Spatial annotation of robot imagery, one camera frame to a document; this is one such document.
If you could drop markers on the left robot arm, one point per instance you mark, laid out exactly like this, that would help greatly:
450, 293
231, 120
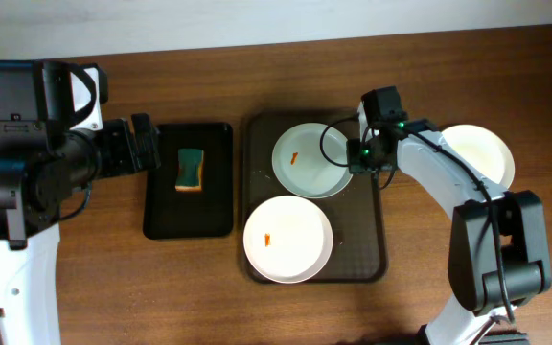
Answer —
53, 143

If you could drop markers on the brown plastic serving tray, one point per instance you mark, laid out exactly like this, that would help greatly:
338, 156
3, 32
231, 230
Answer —
359, 252

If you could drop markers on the green and yellow sponge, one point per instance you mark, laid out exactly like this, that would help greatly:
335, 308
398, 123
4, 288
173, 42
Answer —
190, 170

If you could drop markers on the small black tray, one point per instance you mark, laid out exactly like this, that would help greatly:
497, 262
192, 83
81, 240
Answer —
170, 214

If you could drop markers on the white plate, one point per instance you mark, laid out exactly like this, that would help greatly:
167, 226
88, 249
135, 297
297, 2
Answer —
288, 239
300, 166
484, 150

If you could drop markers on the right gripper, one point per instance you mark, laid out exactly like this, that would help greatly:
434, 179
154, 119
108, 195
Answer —
365, 160

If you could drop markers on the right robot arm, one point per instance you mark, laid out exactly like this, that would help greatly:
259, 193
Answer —
498, 256

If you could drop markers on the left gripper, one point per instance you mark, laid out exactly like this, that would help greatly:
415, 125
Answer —
129, 147

